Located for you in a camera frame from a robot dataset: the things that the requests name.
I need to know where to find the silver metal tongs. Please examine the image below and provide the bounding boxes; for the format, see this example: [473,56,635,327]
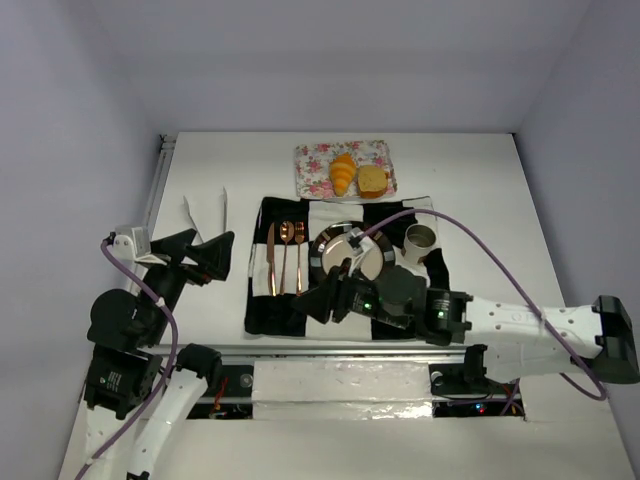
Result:
[183,187,228,244]

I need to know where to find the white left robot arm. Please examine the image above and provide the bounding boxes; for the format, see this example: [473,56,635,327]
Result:
[76,227,235,479]

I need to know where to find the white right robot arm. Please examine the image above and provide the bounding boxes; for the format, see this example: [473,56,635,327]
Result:
[291,261,639,384]

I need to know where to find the brown bread slice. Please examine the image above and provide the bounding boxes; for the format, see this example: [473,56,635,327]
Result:
[357,165,389,199]

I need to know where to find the black rimmed beige plate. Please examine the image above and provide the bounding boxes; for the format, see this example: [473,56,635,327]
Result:
[309,221,396,283]

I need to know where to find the black white checkered cloth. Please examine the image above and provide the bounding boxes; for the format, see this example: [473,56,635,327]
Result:
[244,196,433,342]

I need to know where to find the grey ceramic cup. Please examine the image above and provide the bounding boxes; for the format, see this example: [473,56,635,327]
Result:
[402,224,438,265]

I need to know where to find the copper fork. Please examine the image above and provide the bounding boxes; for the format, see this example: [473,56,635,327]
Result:
[294,221,305,295]

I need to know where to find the copper knife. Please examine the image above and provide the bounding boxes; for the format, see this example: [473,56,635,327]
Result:
[266,223,277,296]

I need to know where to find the copper spoon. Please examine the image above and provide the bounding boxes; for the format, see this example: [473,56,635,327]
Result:
[278,221,294,295]

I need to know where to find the orange croissant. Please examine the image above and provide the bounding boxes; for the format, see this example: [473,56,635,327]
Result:
[329,153,357,197]

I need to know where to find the floral rectangular tray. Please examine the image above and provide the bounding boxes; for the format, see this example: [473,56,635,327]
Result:
[294,140,397,201]

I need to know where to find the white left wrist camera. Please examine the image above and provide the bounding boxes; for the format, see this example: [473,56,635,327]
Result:
[106,225,151,262]

